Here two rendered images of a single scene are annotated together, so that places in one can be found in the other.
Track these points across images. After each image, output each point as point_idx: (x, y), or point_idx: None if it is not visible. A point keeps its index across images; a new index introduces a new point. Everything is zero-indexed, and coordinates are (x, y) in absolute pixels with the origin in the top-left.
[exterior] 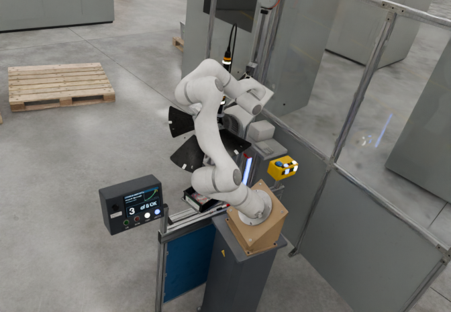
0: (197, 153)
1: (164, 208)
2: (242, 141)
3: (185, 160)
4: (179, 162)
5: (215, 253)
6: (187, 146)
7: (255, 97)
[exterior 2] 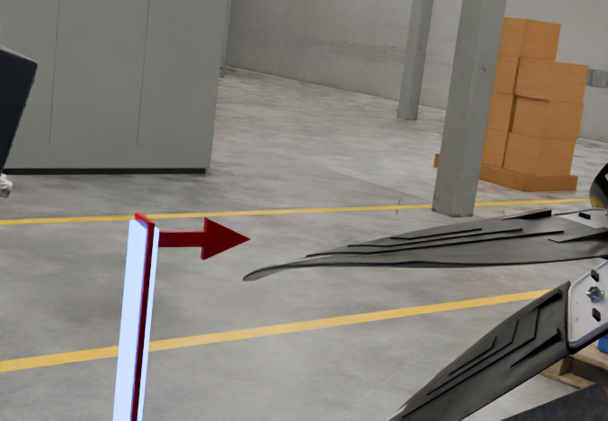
0: (468, 385)
1: None
2: (444, 257)
3: (426, 388)
4: (419, 390)
5: None
6: (496, 330)
7: None
